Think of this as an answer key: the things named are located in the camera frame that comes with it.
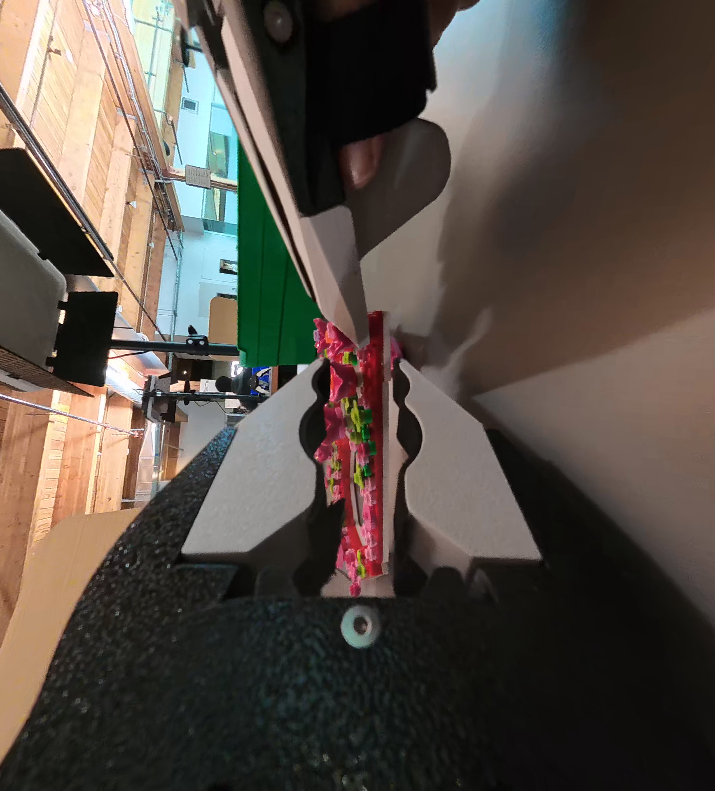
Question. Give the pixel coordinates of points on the small hanging sign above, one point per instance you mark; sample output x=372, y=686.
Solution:
x=197, y=176

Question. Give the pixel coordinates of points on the grey studio light panel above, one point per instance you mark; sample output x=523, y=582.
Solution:
x=5, y=290

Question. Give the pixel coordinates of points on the thin metal rod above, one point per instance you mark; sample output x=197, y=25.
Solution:
x=55, y=411

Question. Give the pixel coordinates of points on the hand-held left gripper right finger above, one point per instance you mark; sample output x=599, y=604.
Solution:
x=462, y=488

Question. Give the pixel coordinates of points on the person's right hand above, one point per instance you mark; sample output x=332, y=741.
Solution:
x=362, y=164

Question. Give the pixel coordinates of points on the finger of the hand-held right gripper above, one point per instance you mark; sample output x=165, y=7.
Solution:
x=333, y=259
x=243, y=130

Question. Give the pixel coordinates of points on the beige board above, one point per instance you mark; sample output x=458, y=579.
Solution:
x=24, y=618

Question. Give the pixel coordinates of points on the red lego heart flower wreath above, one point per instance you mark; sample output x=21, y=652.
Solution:
x=363, y=371

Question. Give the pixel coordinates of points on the green box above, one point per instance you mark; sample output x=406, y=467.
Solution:
x=265, y=278

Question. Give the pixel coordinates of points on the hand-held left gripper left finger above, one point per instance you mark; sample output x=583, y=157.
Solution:
x=258, y=482

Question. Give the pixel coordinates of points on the black light stand pole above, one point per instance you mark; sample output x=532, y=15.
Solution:
x=166, y=346

